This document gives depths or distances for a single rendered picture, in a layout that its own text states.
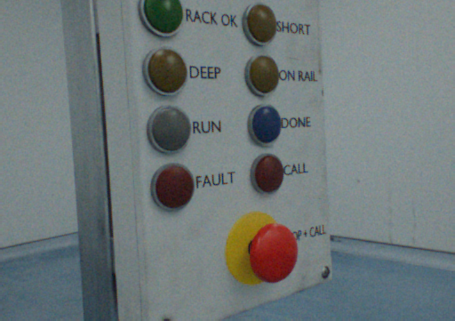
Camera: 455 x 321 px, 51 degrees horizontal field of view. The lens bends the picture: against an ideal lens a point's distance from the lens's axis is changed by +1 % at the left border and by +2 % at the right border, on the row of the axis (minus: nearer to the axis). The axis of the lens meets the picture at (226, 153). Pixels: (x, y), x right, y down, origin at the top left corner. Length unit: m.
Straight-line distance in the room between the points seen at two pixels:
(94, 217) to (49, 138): 4.03
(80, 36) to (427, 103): 3.05
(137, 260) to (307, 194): 0.15
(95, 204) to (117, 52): 0.12
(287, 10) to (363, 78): 3.14
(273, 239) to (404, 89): 3.09
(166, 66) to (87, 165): 0.11
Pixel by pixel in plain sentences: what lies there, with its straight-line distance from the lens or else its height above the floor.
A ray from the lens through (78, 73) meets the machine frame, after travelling 0.37.
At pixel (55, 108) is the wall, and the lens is 4.43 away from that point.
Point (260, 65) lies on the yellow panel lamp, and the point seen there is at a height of 1.00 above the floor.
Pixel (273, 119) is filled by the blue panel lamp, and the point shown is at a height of 0.96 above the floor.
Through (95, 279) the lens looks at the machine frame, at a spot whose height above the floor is 0.85.
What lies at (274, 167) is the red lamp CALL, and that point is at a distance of 0.34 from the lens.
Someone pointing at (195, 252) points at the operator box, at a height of 0.88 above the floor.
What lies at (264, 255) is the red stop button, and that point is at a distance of 0.31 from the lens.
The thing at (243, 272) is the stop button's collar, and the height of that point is 0.86.
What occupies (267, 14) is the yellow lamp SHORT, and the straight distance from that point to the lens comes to 0.35.
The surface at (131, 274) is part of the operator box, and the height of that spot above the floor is 0.87.
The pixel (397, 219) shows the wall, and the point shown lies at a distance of 3.47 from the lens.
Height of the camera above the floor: 0.96
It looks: 3 degrees down
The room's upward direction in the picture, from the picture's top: 3 degrees counter-clockwise
